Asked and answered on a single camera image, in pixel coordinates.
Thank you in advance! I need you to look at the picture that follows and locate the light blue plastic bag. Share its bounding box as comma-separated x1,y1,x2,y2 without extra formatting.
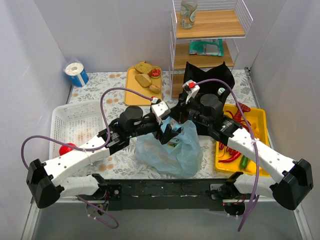
134,117,203,179

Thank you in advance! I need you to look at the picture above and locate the black fabric grocery bag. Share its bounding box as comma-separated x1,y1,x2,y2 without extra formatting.
177,61,235,137

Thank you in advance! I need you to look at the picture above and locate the green label water bottle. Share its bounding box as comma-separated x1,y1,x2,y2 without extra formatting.
217,87,225,96

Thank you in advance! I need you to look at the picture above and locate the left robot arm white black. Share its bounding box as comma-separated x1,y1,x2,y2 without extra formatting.
26,101,177,209

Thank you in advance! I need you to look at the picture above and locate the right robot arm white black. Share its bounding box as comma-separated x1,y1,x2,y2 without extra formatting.
173,93,314,210

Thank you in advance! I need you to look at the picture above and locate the orange bread tray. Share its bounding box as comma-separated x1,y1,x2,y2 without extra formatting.
124,65,163,106

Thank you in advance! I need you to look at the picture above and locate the small bread bun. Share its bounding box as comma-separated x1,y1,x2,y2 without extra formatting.
149,84,161,94

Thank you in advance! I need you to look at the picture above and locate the floral table mat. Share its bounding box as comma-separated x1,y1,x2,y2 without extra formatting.
67,69,253,180

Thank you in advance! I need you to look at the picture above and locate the oval bread loaf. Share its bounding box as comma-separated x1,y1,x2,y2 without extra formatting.
134,73,152,88

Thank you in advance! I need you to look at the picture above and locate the red toy lobster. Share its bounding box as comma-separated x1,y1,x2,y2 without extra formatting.
218,103,251,158

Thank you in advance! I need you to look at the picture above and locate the round brown bread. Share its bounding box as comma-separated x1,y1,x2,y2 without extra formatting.
134,61,153,75

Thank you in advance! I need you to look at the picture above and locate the yellow tray with vegetables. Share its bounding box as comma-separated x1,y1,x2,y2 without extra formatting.
214,104,269,175

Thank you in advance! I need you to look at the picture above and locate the green snack packet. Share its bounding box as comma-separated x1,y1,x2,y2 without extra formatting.
188,38,224,57

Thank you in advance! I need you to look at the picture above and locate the red chili pepper toy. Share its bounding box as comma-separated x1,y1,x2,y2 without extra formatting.
218,150,242,163

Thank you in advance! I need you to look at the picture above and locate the white plastic basket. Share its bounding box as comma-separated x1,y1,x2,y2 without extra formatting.
50,100,106,147

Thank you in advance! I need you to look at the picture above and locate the green cucumber toy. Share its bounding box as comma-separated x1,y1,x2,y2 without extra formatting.
239,155,249,170

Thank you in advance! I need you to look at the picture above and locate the toilet paper roll blue pack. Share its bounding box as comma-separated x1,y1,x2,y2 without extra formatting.
63,57,89,88

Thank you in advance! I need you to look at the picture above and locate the red apple toy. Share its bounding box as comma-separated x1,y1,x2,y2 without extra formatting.
59,143,76,156

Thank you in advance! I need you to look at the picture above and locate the clear glass bottle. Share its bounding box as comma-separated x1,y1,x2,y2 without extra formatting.
180,0,198,29

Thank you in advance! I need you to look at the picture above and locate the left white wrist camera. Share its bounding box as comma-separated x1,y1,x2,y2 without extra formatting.
150,97,171,125

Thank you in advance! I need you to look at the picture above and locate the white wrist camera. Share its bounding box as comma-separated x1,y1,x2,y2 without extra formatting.
182,80,200,104
150,97,171,125

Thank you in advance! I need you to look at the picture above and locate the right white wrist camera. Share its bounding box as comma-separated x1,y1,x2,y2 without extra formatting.
182,80,200,104

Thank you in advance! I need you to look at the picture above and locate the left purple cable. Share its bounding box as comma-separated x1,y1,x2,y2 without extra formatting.
20,87,158,230

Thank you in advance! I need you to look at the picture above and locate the purple cable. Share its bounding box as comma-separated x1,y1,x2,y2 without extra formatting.
20,87,158,230
189,78,261,232

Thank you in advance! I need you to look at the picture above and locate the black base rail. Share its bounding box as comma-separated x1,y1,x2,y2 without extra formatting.
77,178,247,212

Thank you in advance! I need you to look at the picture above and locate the wire and wood shelf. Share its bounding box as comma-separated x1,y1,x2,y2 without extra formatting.
169,0,253,100

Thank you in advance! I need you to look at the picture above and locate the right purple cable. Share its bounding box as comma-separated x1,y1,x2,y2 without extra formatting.
189,78,261,232

